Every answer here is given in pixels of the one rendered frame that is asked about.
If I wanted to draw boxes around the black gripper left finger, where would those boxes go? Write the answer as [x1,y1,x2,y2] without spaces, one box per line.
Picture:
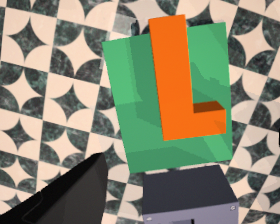
[0,152,109,224]

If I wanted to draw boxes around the orange block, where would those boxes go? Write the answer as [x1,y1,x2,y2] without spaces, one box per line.
[148,14,226,141]

